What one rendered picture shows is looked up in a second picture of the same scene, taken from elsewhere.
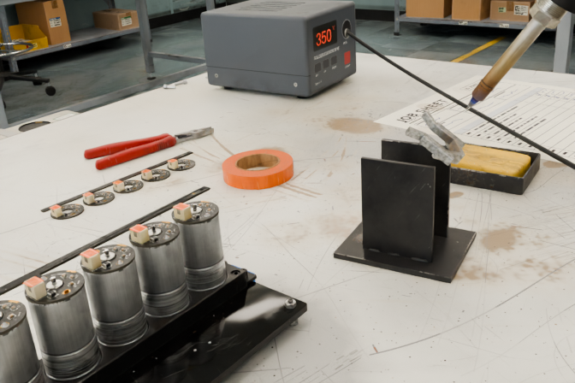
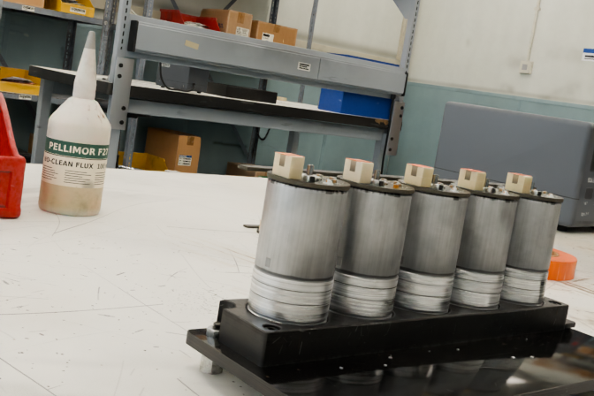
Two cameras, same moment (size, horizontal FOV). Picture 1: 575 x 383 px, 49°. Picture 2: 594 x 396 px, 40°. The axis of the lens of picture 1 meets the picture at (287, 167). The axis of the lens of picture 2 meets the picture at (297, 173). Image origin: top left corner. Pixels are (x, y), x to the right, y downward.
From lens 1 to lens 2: 15 cm
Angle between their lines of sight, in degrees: 19
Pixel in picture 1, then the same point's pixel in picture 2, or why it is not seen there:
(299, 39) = (576, 149)
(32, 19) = (160, 150)
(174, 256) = (508, 223)
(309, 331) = not seen: outside the picture
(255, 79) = not seen: hidden behind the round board
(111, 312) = (423, 256)
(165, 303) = (476, 287)
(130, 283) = (458, 225)
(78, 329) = (392, 247)
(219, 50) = (458, 149)
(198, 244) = (529, 232)
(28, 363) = (332, 255)
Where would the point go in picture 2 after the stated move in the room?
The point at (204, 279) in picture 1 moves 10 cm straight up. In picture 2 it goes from (521, 287) to (572, 20)
